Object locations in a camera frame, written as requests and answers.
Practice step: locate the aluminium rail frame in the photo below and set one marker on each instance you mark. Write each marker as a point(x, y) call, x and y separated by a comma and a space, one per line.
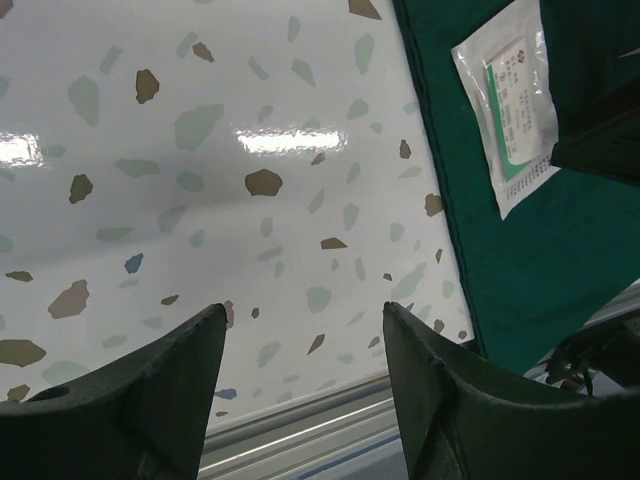
point(301, 420)

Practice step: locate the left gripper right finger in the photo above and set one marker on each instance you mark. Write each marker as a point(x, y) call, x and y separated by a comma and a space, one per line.
point(462, 417)

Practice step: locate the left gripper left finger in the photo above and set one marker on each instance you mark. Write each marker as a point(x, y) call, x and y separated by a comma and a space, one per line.
point(142, 416)

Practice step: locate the white suture packet printed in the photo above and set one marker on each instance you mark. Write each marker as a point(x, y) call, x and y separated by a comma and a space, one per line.
point(504, 69)

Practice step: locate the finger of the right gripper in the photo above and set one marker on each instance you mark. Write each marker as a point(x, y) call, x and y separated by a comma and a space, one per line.
point(603, 138)

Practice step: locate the green surgical drape cloth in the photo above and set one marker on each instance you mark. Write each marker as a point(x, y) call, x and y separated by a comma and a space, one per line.
point(535, 276)

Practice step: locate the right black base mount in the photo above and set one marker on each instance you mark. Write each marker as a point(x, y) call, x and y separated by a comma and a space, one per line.
point(610, 348)

